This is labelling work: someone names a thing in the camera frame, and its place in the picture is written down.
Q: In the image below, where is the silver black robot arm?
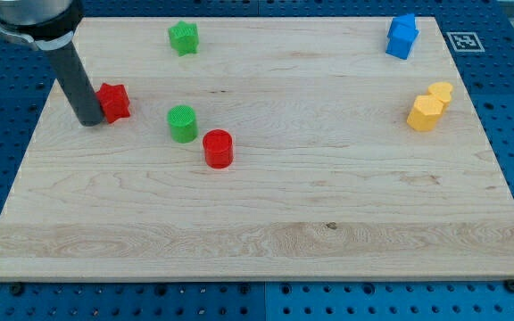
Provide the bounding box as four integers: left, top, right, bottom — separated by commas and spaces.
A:
0, 0, 84, 51

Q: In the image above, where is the wooden board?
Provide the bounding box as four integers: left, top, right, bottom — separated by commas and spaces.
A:
0, 17, 514, 283

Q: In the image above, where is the red cylinder block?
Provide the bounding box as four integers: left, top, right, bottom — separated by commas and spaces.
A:
203, 129, 234, 169

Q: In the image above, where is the green cylinder block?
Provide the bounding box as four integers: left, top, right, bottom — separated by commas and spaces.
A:
167, 105, 198, 144

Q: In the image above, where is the green star block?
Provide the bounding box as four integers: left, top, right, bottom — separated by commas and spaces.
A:
168, 21, 199, 56

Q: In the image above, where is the red star block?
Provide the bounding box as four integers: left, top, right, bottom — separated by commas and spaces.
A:
96, 83, 130, 124

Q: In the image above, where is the yellow hexagon block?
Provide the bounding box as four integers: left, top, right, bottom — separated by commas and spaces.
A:
406, 95, 444, 132

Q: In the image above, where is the blue cube block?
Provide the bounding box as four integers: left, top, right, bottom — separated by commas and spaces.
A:
385, 25, 419, 60

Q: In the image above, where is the blue pentagon block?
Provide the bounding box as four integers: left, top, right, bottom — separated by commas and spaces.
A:
387, 13, 417, 37

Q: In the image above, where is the yellow heart block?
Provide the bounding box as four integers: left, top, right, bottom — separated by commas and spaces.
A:
427, 82, 453, 112

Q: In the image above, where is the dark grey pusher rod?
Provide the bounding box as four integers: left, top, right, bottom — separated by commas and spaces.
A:
45, 42, 104, 127

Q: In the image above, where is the white fiducial marker tag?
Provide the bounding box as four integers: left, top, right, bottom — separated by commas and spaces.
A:
447, 31, 485, 53

